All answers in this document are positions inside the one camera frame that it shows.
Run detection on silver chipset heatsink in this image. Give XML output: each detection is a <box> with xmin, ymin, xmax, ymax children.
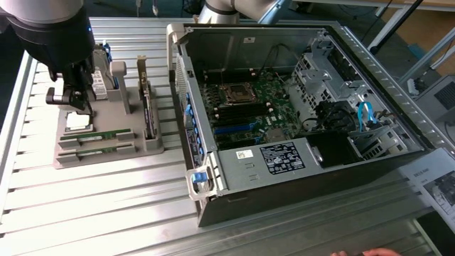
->
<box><xmin>267</xmin><ymin>129</ymin><xmax>289</xmax><ymax>142</ymax></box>

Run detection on silver metal disk bay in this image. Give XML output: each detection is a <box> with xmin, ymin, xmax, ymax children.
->
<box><xmin>289</xmin><ymin>39</ymin><xmax>360</xmax><ymax>108</ymax></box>

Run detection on blue expansion slot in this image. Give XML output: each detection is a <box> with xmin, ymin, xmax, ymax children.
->
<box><xmin>212</xmin><ymin>123</ymin><xmax>251</xmax><ymax>134</ymax></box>

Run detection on open black PC case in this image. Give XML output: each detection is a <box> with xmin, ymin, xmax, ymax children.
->
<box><xmin>165</xmin><ymin>22</ymin><xmax>439</xmax><ymax>228</ymax></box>

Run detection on light blue wire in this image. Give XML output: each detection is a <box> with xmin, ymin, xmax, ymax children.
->
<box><xmin>356</xmin><ymin>102</ymin><xmax>377</xmax><ymax>133</ymax></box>

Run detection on graphics card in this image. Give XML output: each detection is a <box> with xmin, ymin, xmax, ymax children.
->
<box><xmin>136</xmin><ymin>54</ymin><xmax>159</xmax><ymax>141</ymax></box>

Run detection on grey parts rack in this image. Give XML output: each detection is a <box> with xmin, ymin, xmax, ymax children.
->
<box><xmin>52</xmin><ymin>61</ymin><xmax>167</xmax><ymax>170</ymax></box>

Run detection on CPU socket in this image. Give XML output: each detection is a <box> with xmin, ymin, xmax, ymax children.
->
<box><xmin>219</xmin><ymin>82</ymin><xmax>256</xmax><ymax>105</ymax></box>

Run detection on grey computer tower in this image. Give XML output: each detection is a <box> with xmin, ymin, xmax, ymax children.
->
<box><xmin>415</xmin><ymin>74</ymin><xmax>455</xmax><ymax>129</ymax></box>

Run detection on hard disk with blue frame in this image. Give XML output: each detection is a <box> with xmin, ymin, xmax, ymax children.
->
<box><xmin>90</xmin><ymin>40</ymin><xmax>120</xmax><ymax>101</ymax></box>

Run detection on white power strip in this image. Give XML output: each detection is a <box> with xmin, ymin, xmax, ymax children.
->
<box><xmin>405</xmin><ymin>77</ymin><xmax>428</xmax><ymax>94</ymax></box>

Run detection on black stand pole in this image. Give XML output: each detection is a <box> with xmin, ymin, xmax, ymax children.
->
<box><xmin>367</xmin><ymin>0</ymin><xmax>428</xmax><ymax>54</ymax></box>

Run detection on black wire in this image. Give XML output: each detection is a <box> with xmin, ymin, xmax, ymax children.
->
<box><xmin>257</xmin><ymin>43</ymin><xmax>304</xmax><ymax>76</ymax></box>

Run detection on green RAM stick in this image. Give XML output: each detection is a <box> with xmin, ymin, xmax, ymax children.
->
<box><xmin>72</xmin><ymin>146</ymin><xmax>135</xmax><ymax>158</ymax></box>
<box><xmin>60</xmin><ymin>129</ymin><xmax>132</xmax><ymax>142</ymax></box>

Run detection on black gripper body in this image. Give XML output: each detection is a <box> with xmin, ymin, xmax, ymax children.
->
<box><xmin>13</xmin><ymin>5</ymin><xmax>97</xmax><ymax>83</ymax></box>

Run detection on person's hand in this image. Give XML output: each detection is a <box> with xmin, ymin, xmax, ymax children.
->
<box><xmin>329</xmin><ymin>247</ymin><xmax>403</xmax><ymax>256</ymax></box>

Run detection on printed paper sheet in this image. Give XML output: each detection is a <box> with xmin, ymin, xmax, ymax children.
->
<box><xmin>401</xmin><ymin>147</ymin><xmax>455</xmax><ymax>225</ymax></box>

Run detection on grey power supply unit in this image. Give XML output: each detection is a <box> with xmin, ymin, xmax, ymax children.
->
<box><xmin>215</xmin><ymin>138</ymin><xmax>315</xmax><ymax>193</ymax></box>

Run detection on black mat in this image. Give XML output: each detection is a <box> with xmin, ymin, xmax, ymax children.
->
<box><xmin>413</xmin><ymin>210</ymin><xmax>447</xmax><ymax>256</ymax></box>

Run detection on black RAM slot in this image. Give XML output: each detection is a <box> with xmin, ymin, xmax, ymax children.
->
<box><xmin>215</xmin><ymin>102</ymin><xmax>265</xmax><ymax>111</ymax></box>
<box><xmin>217</xmin><ymin>109</ymin><xmax>269</xmax><ymax>117</ymax></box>
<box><xmin>219</xmin><ymin>112</ymin><xmax>272</xmax><ymax>121</ymax></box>
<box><xmin>216</xmin><ymin>106</ymin><xmax>268</xmax><ymax>114</ymax></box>

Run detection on silver CPU chip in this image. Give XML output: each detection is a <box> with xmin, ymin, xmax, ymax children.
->
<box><xmin>64</xmin><ymin>111</ymin><xmax>96</xmax><ymax>132</ymax></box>

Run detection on green motherboard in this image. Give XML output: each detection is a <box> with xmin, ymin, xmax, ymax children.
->
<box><xmin>200</xmin><ymin>68</ymin><xmax>304</xmax><ymax>150</ymax></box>

